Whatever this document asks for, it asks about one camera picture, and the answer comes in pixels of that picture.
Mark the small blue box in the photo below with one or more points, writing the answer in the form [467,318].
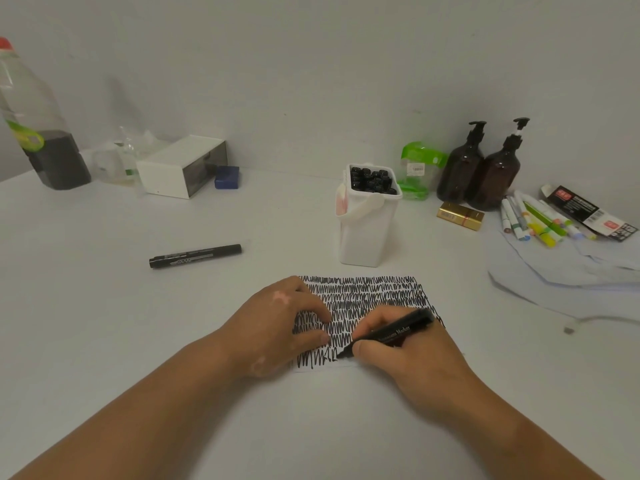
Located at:
[227,177]

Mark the clear bottle with dark liquid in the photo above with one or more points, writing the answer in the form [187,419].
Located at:
[62,164]

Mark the bunch of pastel highlighter pens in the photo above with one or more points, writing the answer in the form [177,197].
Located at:
[540,224]

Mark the white box with grey front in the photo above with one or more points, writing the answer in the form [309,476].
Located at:
[160,177]

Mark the thin black marker pen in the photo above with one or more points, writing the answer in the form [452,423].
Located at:
[200,255]

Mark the clear jar with green lid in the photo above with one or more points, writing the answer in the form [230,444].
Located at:
[422,152]

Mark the bundle of black markers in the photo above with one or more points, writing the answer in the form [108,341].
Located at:
[372,179]

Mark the small gold box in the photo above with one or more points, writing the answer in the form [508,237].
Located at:
[460,216]

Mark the person's right hand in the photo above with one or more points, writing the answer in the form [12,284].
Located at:
[420,374]

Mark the person's right forearm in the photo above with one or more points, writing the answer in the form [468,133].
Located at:
[530,439]

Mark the person's left hand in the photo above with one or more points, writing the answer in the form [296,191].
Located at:
[265,334]

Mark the black and red cardboard box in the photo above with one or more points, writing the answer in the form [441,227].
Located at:
[580,204]

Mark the person's left forearm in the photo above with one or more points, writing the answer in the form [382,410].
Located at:
[130,424]

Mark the brown pump bottle white neck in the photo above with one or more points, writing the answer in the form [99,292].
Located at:
[495,179]

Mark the pile of loose white sheets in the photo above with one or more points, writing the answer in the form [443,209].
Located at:
[565,274]

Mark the white paper with black scribbles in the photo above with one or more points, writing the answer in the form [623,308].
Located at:
[380,289]

